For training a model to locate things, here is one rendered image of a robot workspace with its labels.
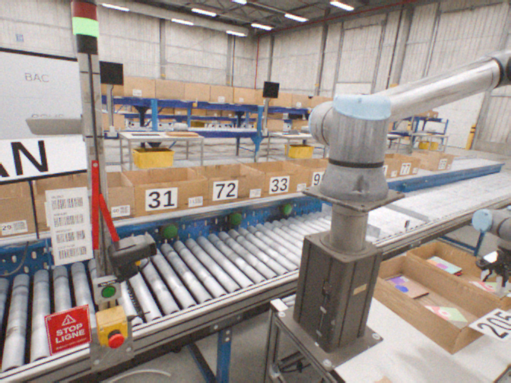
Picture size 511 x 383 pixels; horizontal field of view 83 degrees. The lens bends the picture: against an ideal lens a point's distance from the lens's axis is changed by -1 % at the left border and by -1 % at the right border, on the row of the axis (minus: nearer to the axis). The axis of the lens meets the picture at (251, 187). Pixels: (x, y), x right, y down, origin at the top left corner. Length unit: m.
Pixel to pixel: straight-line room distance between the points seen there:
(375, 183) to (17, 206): 1.31
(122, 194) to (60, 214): 0.67
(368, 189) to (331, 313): 0.38
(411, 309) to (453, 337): 0.14
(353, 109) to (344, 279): 0.46
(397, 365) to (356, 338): 0.13
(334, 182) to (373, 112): 0.20
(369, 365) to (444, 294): 0.56
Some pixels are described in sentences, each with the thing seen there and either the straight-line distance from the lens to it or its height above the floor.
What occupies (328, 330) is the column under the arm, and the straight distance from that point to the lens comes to 0.99.
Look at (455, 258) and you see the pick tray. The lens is 1.81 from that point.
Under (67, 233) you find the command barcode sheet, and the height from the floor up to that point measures 1.13.
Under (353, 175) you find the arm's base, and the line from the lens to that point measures 0.81.
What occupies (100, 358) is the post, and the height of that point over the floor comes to 0.71.
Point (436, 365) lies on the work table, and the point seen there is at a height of 0.75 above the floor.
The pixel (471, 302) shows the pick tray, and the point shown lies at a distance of 1.46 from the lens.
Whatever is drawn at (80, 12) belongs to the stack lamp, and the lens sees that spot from 0.80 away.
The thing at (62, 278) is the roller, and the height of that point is 0.75.
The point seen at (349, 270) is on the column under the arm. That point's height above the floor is 1.04.
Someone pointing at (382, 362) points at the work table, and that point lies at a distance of 1.10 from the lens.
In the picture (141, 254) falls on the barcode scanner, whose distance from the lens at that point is 0.85.
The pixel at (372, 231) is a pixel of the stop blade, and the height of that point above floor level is 0.77.
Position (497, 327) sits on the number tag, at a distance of 1.26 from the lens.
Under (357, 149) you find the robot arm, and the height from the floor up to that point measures 1.38.
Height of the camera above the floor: 1.48
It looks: 17 degrees down
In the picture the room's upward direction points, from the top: 4 degrees clockwise
